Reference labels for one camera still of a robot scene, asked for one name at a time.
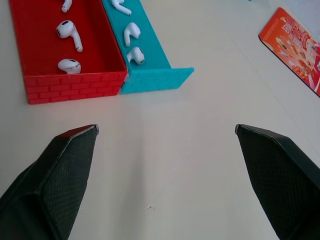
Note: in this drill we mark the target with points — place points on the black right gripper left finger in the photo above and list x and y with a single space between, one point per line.
50 185

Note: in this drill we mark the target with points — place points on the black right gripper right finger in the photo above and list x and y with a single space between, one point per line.
280 180

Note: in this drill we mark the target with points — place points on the orange printed packet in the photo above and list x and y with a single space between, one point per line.
297 47

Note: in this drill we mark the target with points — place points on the white earbud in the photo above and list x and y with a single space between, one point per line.
70 66
66 5
131 32
136 55
120 6
67 31

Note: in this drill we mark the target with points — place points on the red brick-pattern tray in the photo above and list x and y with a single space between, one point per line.
75 45

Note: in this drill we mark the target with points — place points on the teal brick-pattern tray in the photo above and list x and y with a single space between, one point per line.
150 60

